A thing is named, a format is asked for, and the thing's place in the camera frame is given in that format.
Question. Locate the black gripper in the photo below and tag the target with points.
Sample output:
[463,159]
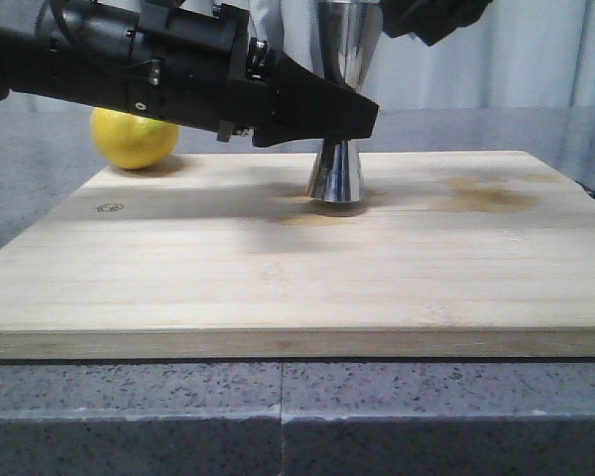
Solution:
[207,72]
[430,20]

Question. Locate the silver double jigger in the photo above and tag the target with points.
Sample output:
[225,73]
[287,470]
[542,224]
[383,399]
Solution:
[347,33]

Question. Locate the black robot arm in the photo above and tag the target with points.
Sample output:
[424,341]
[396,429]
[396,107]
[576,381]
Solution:
[77,51]

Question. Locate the grey curtain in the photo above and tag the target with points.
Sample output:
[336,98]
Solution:
[519,54]

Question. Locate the yellow lemon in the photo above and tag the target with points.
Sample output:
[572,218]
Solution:
[131,142]

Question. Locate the light wooden cutting board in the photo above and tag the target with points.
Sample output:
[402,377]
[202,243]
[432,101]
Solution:
[452,254]

